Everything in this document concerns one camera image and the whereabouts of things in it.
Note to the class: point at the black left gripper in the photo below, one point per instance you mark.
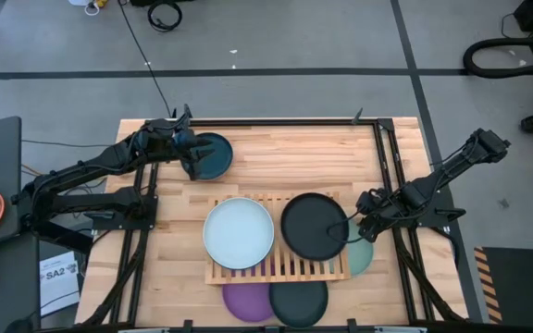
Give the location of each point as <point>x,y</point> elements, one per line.
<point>182,143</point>

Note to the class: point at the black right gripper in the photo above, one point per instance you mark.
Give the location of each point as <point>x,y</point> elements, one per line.
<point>389,208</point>

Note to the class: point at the teal plate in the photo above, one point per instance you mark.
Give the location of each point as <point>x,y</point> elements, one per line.
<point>220,157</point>

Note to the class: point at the mint green plate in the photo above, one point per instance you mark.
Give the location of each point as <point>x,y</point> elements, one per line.
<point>361,254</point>

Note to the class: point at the black plate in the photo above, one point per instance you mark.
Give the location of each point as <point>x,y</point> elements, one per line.
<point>313,226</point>

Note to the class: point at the white plate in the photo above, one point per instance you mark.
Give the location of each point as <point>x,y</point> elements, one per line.
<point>239,233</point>

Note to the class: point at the dark green plate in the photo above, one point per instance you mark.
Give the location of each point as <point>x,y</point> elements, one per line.
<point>299,305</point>

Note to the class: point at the purple plate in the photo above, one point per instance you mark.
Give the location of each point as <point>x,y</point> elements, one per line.
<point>248,303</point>

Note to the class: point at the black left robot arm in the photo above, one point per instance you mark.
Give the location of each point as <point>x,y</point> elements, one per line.
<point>86,164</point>

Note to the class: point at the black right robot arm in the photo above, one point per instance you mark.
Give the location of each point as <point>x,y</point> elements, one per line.
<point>433,185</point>

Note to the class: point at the wooden slatted shelf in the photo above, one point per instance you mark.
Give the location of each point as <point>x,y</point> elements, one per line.
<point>248,276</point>

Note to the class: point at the white label strip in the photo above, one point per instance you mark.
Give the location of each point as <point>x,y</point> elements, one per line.
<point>144,330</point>
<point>400,330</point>

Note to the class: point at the black hazard-striped mat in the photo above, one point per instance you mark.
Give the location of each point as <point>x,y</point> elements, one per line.
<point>521,282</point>

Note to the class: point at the white printed paper sheet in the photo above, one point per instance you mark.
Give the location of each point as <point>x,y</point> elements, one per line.
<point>58,282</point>

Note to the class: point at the black metal table frame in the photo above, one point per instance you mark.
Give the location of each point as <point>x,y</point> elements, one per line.
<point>294,122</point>

